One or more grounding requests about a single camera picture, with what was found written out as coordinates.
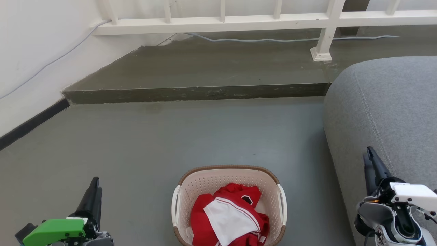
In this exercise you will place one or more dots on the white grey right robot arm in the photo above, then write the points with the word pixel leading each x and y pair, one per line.
pixel 389 223

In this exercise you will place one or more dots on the red sports garment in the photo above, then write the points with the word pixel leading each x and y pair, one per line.
pixel 199 218

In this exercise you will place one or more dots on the white wooden railing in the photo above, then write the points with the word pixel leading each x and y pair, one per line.
pixel 218 23

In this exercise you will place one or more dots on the white garment with red stripes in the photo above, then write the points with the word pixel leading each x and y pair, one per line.
pixel 230 217

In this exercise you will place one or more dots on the grey fabric sofa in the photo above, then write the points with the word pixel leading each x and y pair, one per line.
pixel 385 112

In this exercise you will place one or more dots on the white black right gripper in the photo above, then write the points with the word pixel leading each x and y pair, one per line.
pixel 409 193

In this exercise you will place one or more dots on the green grey left gripper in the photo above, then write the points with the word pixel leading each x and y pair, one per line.
pixel 54 230

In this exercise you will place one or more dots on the cream perforated laundry basket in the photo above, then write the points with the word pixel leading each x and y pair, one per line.
pixel 191 191

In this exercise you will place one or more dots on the black baseboard strip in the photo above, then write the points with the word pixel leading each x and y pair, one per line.
pixel 32 123

